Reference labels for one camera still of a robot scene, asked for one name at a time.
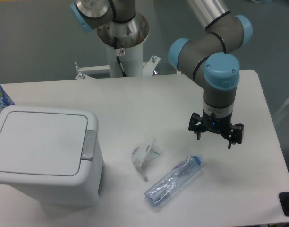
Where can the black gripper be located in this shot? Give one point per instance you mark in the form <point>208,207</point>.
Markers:
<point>217,121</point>

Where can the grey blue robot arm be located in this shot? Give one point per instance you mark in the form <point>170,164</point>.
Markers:
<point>207,62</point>

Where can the white plastic trash can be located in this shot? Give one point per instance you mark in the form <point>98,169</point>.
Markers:
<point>82,189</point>

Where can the white trash can lid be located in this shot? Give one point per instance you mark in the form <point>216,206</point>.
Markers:
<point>41,143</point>

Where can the empty clear plastic bottle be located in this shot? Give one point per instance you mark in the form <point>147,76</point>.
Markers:
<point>174,180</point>

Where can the crumpled white plastic wrapper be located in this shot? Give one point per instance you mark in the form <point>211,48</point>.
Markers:
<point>145,152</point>

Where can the black device at table edge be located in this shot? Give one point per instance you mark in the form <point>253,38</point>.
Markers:
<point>284,200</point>

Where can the grey lid push button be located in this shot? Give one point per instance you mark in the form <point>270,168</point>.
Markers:
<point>89,145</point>

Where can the white frame at right edge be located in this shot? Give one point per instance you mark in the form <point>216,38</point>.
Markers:
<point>281,113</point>

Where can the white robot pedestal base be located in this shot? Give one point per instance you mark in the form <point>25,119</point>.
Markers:
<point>124,47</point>

